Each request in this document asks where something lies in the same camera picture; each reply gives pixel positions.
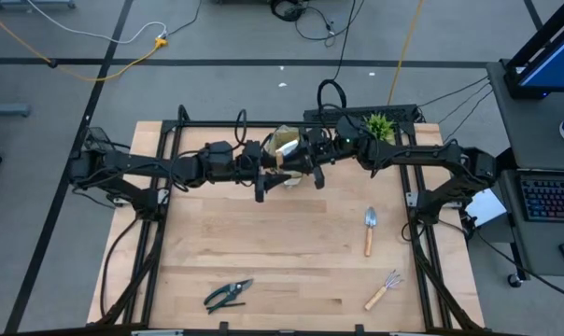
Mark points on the black caster wheel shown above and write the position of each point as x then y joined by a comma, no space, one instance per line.
513,280

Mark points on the dark grey desk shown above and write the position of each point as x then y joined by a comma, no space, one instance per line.
520,130

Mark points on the black perforated electronics tray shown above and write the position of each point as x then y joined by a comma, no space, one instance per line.
403,111

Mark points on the black backlit keyboard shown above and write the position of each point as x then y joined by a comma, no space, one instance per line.
553,198

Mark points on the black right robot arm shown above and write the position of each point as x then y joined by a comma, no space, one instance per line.
422,156

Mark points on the white paper sheet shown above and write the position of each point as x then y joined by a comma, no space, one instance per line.
487,207

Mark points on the small black table bracket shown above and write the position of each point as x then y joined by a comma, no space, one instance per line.
223,326
359,329

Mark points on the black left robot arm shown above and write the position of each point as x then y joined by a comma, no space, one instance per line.
137,164

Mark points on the grey cart leg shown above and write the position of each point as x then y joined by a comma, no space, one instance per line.
6,110
30,4

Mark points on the cream canvas gardening bag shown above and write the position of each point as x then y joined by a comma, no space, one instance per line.
282,137

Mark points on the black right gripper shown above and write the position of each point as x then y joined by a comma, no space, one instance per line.
324,147

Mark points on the black aluminium table frame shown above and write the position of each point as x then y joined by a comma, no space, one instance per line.
151,242

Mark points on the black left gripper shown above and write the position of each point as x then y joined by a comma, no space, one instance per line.
249,163

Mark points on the green plant in white pot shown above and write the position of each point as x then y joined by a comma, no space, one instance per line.
380,128

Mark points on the computer monitor with blue screen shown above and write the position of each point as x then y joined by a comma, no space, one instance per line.
557,65

